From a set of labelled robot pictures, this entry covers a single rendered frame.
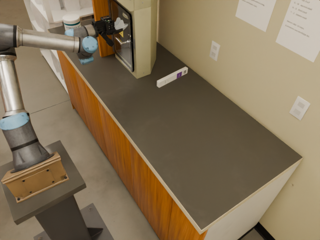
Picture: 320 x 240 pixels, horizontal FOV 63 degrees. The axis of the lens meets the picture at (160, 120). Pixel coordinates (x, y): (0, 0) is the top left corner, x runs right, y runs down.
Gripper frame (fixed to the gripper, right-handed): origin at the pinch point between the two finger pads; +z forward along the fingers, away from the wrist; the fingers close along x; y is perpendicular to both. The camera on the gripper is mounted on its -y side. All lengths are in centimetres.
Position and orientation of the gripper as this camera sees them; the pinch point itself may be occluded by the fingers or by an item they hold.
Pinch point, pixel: (125, 26)
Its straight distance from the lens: 166.0
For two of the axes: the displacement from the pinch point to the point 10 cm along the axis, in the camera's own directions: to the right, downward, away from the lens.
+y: 0.3, -7.0, -7.1
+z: 8.3, -3.8, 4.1
